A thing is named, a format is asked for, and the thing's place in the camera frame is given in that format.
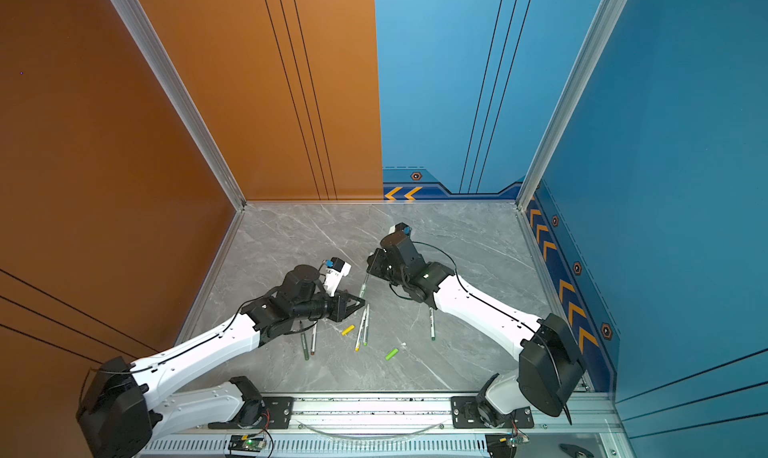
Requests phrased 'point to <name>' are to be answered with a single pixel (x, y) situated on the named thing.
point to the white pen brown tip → (313, 338)
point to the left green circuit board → (237, 442)
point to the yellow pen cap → (348, 329)
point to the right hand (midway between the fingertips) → (363, 260)
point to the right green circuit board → (514, 440)
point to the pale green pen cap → (363, 291)
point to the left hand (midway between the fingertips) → (365, 301)
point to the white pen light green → (365, 341)
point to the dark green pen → (305, 347)
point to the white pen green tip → (432, 331)
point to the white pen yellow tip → (357, 347)
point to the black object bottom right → (573, 449)
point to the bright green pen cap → (392, 354)
